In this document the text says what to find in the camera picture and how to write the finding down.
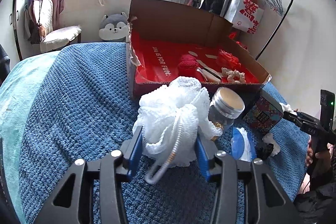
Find white fluffy star scrunchie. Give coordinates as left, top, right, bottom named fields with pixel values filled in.
left=280, top=102, right=297, bottom=116

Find black soft ball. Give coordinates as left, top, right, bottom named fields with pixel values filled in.
left=255, top=142, right=274, bottom=160

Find blue white tissue pack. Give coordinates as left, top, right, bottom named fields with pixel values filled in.
left=231, top=127, right=257, bottom=162

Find beige fluffy scrunchie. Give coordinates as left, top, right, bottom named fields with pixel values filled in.
left=222, top=68, right=246, bottom=84

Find red mesh bath pouf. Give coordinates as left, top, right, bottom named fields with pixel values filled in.
left=216, top=50, right=241, bottom=71

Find white mesh bath pouf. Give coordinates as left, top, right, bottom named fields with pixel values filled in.
left=133, top=76, right=223, bottom=184

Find red knitted soft pouch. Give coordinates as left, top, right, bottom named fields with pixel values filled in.
left=177, top=54, right=199, bottom=78

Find beige powder puff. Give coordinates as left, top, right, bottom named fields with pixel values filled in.
left=197, top=59, right=222, bottom=83

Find person right hand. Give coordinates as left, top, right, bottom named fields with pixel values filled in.
left=305, top=138, right=331, bottom=170

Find colourful patterned tin box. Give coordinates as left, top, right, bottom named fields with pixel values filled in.
left=242, top=89, right=283, bottom=135

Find glass jar yellow beads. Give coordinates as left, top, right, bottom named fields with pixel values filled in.
left=208, top=87, right=245, bottom=140

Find blue knitted blanket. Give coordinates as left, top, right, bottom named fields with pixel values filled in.
left=18, top=42, right=310, bottom=224

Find pink plastic bag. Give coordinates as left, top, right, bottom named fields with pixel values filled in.
left=228, top=31, right=248, bottom=50

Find white red paper bag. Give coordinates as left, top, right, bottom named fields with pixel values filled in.
left=224, top=0, right=264, bottom=35

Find cardboard box red interior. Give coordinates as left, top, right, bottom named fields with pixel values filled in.
left=126, top=0, right=271, bottom=98

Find dark side table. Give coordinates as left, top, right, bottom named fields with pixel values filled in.
left=0, top=46, right=10, bottom=85

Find grey husky plush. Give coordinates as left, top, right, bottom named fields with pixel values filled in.
left=98, top=12, right=129, bottom=42

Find cushioned chair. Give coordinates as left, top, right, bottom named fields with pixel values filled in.
left=25, top=0, right=81, bottom=53

